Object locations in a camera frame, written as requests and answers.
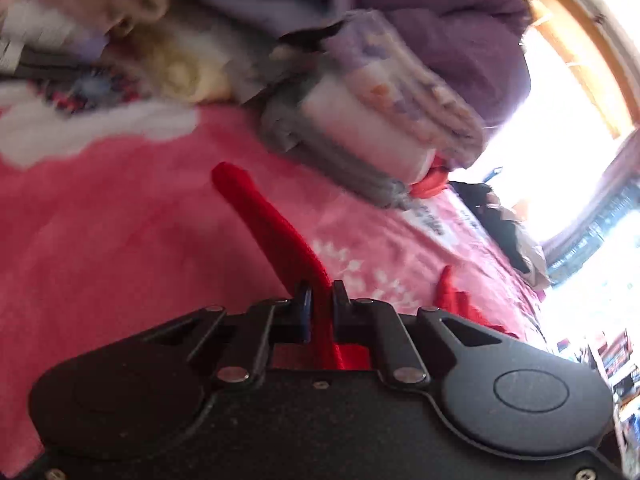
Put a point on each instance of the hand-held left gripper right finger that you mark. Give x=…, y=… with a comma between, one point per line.
x=337, y=315

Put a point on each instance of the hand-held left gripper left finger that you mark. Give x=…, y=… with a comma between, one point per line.
x=305, y=312

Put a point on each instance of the red knitted sweater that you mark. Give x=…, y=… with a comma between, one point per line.
x=270, y=230

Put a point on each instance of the red padded cloth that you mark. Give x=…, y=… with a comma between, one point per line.
x=432, y=180

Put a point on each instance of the black garment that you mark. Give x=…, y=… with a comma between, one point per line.
x=490, y=225

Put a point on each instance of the folded white cloth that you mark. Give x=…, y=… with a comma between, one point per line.
x=365, y=125

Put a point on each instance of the pink floral blanket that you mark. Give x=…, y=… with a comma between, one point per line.
x=125, y=220

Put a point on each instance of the beige garment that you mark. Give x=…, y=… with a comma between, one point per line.
x=532, y=255

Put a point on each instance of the folded floral cloth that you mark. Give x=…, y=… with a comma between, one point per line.
x=415, y=90

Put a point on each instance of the blue hanging banner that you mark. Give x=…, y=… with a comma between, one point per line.
x=595, y=232

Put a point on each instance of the pale yellow cloth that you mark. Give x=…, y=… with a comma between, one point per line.
x=185, y=70

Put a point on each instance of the row of books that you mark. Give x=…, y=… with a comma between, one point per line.
x=620, y=355

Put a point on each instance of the purple duvet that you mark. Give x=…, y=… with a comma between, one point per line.
x=450, y=25

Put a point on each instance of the pink patterned curtain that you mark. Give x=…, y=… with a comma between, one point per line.
x=625, y=170

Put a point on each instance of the wooden window frame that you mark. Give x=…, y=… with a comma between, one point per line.
x=585, y=45

